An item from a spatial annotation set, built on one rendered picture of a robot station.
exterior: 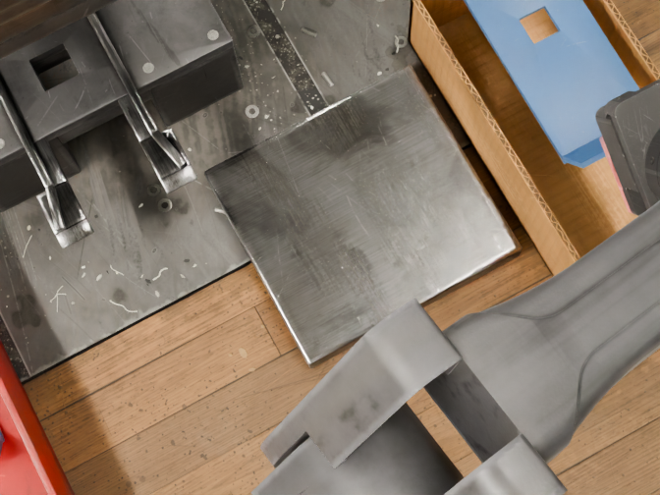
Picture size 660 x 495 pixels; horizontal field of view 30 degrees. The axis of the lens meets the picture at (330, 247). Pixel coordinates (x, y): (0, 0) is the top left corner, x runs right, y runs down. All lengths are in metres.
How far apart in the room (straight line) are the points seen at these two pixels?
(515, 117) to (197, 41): 0.24
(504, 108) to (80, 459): 0.39
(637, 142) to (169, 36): 0.33
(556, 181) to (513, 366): 0.44
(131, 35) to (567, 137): 0.30
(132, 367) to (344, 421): 0.41
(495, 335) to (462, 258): 0.39
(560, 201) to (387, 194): 0.13
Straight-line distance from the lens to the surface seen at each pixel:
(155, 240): 0.90
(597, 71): 0.85
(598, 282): 0.50
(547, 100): 0.84
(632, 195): 0.75
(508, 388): 0.47
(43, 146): 0.85
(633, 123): 0.72
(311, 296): 0.86
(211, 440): 0.87
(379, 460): 0.51
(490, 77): 0.93
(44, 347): 0.90
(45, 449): 0.86
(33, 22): 0.72
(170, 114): 0.91
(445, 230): 0.87
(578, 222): 0.90
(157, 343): 0.88
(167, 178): 0.82
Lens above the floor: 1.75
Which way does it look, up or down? 75 degrees down
